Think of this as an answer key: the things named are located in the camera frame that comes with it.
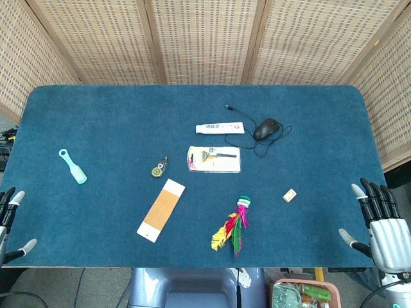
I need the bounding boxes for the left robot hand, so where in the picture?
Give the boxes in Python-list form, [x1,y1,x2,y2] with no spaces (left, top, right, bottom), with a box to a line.
[0,187,38,266]

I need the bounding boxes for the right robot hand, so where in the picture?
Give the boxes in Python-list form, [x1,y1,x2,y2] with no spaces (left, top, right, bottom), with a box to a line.
[338,178,411,275]

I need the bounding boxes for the colourful feather shuttlecock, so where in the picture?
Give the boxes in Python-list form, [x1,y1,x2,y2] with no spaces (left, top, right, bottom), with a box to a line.
[211,194,252,258]

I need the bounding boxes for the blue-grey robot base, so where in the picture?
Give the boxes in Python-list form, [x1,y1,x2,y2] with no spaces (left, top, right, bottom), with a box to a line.
[127,267,268,308]

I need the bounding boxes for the green bottle in basket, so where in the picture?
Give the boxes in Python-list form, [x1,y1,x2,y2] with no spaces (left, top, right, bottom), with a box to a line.
[301,284,332,302]

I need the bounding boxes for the pink storage basket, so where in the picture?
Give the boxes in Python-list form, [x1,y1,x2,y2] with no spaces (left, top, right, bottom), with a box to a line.
[267,278,342,308]

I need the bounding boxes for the blue table mat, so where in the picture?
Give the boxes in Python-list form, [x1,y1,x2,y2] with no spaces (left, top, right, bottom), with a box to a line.
[0,84,388,269]

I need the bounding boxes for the orange white sandpaper card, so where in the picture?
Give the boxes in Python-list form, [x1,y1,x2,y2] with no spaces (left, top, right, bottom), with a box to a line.
[136,178,186,244]

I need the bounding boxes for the black computer mouse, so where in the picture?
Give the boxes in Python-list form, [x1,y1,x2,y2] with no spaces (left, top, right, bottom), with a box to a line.
[252,117,280,142]

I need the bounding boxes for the green correction tape dispenser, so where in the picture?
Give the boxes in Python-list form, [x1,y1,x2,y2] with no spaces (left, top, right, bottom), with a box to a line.
[150,155,169,178]

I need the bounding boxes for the packaged razor blister card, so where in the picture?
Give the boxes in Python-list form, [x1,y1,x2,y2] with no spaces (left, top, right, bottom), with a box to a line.
[186,146,242,175]

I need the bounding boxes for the white toothpaste tube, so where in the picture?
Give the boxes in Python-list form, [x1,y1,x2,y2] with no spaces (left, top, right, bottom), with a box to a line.
[195,121,245,135]

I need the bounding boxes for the woven bamboo folding screen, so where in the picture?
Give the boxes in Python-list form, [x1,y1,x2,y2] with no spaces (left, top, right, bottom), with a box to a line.
[0,0,411,173]

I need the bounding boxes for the black floor cables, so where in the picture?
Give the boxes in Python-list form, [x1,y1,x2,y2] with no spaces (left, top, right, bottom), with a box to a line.
[0,127,17,171]

